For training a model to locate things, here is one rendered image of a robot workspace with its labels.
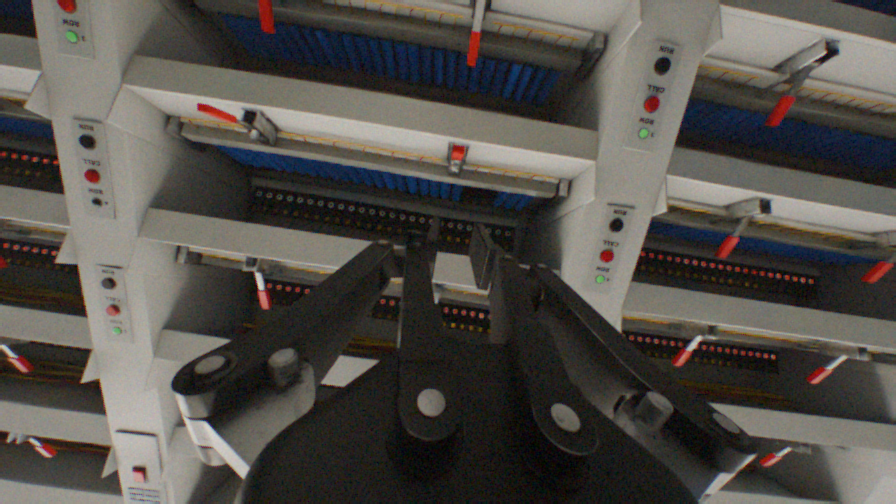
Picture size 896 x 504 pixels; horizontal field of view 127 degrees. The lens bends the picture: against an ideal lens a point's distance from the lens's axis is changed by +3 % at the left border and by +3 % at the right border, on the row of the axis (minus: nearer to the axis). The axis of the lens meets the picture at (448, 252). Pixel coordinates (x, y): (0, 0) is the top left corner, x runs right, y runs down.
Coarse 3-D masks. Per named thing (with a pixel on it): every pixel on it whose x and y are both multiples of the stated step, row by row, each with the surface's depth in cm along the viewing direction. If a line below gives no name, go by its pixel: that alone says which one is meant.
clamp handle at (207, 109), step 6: (198, 108) 23; (204, 108) 23; (210, 108) 24; (216, 108) 24; (210, 114) 24; (216, 114) 24; (222, 114) 25; (228, 114) 26; (228, 120) 26; (234, 120) 26; (240, 120) 27; (246, 126) 29; (252, 126) 29; (252, 132) 30; (258, 132) 30
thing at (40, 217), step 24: (0, 192) 32; (24, 192) 32; (48, 192) 32; (0, 216) 31; (24, 216) 31; (48, 216) 31; (0, 240) 49; (24, 240) 48; (48, 240) 49; (72, 240) 32; (0, 264) 36; (24, 264) 48; (48, 264) 48; (72, 264) 49
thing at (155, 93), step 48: (144, 96) 29; (192, 96) 28; (240, 96) 28; (288, 96) 29; (336, 96) 29; (384, 96) 30; (192, 144) 35; (384, 144) 33; (432, 144) 31; (480, 144) 30; (528, 144) 30; (576, 144) 30; (336, 192) 47; (576, 192) 33
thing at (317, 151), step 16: (192, 128) 33; (208, 128) 33; (224, 144) 34; (240, 144) 34; (256, 144) 33; (288, 144) 34; (304, 144) 34; (320, 144) 33; (352, 144) 32; (320, 160) 35; (336, 160) 35; (352, 160) 34; (368, 160) 34; (384, 160) 34; (400, 160) 34; (416, 160) 34; (416, 176) 36; (432, 176) 35; (448, 176) 34; (464, 176) 35; (480, 176) 35; (496, 176) 35; (512, 176) 35; (544, 176) 33; (512, 192) 36; (528, 192) 36; (544, 192) 35
